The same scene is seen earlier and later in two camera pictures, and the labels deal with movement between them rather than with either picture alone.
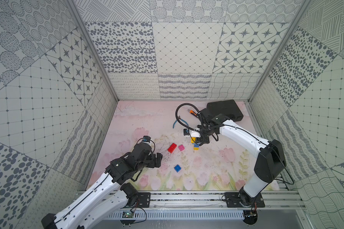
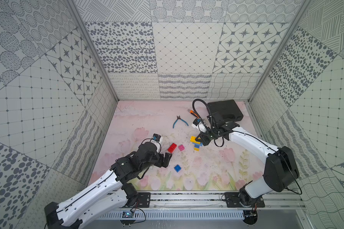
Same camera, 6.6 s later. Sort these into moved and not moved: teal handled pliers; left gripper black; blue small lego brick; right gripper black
Moved: left gripper black
Not moved: teal handled pliers; blue small lego brick; right gripper black
